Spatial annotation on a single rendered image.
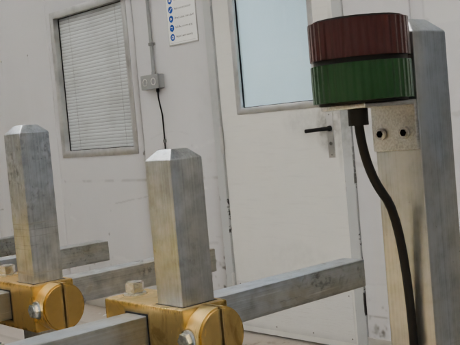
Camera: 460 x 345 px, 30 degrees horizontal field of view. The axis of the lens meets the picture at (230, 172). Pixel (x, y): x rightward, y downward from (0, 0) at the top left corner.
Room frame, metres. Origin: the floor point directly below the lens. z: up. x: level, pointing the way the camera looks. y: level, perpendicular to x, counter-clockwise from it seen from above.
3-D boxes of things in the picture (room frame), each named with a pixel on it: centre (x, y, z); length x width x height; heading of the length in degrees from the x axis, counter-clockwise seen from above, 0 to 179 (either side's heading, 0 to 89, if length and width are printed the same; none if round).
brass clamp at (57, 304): (0.94, 0.23, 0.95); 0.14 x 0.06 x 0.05; 42
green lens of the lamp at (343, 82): (0.52, -0.08, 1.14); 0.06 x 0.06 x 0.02
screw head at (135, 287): (0.79, 0.10, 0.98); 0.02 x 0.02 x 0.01
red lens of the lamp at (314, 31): (0.52, -0.08, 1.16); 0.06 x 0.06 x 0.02
